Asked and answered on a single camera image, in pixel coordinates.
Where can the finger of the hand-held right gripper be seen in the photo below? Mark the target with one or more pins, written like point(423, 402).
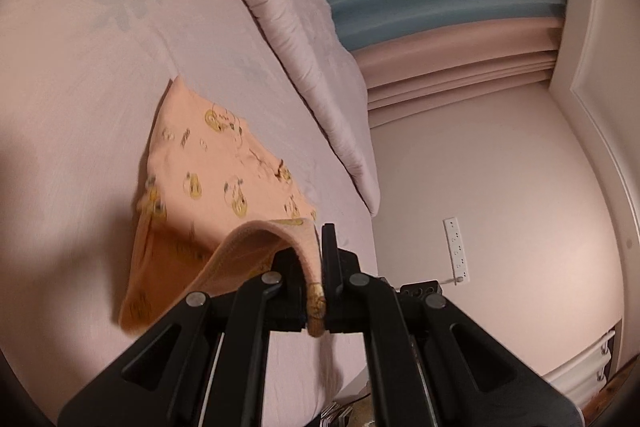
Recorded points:
point(420, 288)

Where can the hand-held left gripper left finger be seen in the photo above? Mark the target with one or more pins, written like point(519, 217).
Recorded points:
point(287, 302)

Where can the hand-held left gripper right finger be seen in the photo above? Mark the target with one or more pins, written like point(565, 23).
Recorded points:
point(332, 287)

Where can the peach cartoon print shirt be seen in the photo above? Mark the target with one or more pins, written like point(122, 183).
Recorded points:
point(210, 167)

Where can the pink curtain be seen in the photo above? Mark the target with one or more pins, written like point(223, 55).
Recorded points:
point(450, 67)

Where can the grey quilt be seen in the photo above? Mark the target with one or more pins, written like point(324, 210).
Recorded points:
point(300, 32)

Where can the white wall power strip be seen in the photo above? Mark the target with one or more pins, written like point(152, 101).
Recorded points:
point(456, 252)

